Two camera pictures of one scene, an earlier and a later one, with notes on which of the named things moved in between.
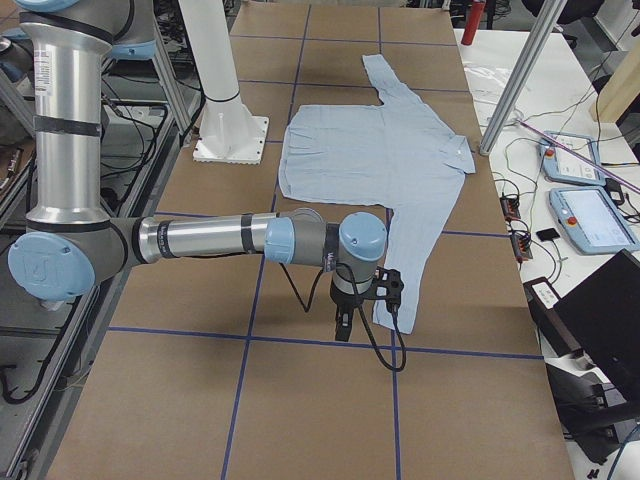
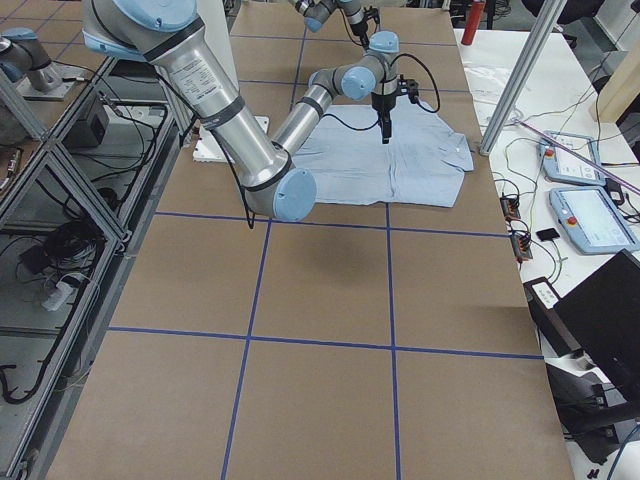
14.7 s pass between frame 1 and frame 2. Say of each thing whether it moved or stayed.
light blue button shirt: moved
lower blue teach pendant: stayed
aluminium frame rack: stayed
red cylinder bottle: stayed
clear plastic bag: stayed
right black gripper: moved
